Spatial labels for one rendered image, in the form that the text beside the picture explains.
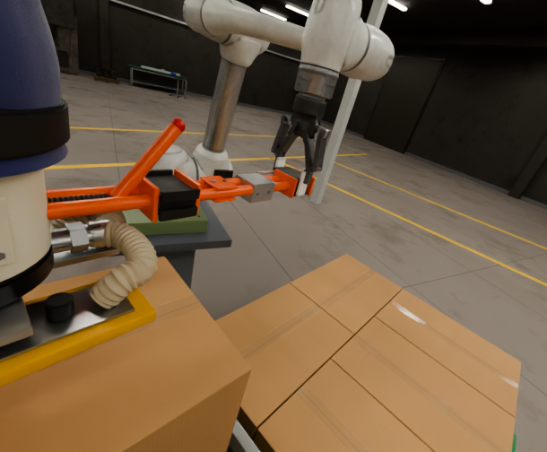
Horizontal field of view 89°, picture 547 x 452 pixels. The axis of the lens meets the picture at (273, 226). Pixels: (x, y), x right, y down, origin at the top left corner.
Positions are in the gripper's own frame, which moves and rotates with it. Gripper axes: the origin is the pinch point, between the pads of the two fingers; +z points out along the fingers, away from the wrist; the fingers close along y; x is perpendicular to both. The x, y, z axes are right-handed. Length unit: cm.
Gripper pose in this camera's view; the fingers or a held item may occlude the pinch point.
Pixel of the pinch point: (290, 179)
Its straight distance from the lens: 74.6
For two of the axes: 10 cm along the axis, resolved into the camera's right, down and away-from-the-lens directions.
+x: 6.9, -1.8, 7.0
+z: -2.3, 8.7, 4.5
